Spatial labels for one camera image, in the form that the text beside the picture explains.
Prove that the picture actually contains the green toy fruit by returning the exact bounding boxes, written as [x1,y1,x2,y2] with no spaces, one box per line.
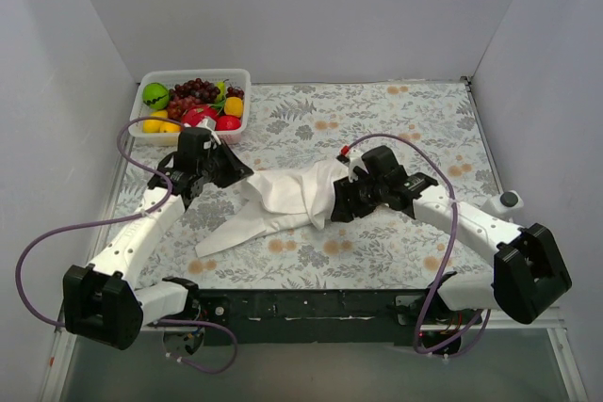
[142,83,170,110]

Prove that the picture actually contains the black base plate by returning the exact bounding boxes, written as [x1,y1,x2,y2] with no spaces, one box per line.
[146,287,484,346]

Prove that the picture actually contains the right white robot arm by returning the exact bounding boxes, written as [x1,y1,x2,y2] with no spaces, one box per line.
[331,146,572,325]

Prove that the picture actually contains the red toy dragon fruit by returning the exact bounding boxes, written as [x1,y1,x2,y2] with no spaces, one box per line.
[180,105,219,127]

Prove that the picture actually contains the white plastic fruit basket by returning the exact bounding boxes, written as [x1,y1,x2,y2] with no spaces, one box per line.
[129,69,251,146]

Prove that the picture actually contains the orange toy fruit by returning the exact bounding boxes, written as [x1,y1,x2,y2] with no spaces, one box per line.
[223,96,244,118]

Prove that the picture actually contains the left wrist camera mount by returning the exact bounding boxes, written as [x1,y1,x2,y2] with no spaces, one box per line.
[195,117,221,145]

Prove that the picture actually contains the purple cable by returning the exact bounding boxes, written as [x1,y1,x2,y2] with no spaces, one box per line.
[342,133,491,359]
[14,117,238,373]

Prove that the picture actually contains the dark red toy grapes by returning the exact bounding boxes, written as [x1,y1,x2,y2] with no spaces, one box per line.
[166,78,245,121]

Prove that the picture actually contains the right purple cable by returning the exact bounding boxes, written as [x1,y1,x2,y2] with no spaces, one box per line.
[342,133,491,359]

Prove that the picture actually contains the white printed t-shirt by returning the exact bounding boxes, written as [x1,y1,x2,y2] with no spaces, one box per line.
[196,159,348,257]

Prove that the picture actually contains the yellow toy lemon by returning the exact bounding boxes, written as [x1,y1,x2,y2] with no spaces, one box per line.
[142,110,169,134]

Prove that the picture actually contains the floral patterned table mat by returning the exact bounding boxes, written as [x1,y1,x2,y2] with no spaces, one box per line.
[138,82,499,289]

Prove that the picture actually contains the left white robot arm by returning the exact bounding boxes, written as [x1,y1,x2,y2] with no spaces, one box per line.
[62,128,253,350]

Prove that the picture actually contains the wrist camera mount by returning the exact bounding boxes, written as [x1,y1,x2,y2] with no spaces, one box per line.
[195,117,221,145]
[337,149,367,182]

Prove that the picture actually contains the aluminium frame rail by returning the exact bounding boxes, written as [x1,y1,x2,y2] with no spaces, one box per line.
[55,292,566,333]

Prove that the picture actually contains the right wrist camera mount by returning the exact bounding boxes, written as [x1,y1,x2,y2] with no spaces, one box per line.
[337,149,367,182]

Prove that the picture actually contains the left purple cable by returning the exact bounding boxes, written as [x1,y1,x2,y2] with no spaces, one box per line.
[14,117,238,373]

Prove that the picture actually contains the red toy apple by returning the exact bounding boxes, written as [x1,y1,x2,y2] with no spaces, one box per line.
[216,115,241,131]

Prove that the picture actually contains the yellow toy mango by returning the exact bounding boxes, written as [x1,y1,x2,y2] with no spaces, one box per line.
[158,121,183,134]

